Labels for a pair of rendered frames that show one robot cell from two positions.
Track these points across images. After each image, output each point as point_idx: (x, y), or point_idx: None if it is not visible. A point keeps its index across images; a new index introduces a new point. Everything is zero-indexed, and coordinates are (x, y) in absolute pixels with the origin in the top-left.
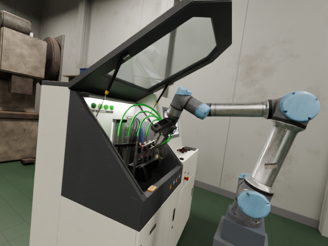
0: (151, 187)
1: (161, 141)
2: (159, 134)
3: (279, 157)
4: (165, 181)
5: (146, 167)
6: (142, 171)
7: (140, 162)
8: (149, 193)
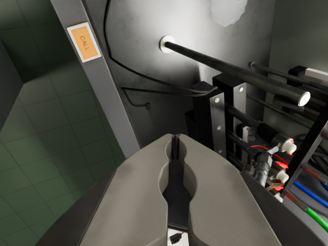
0: (90, 42)
1: (107, 178)
2: (195, 235)
3: None
4: (110, 125)
5: (207, 129)
6: (202, 111)
7: (233, 129)
8: (64, 9)
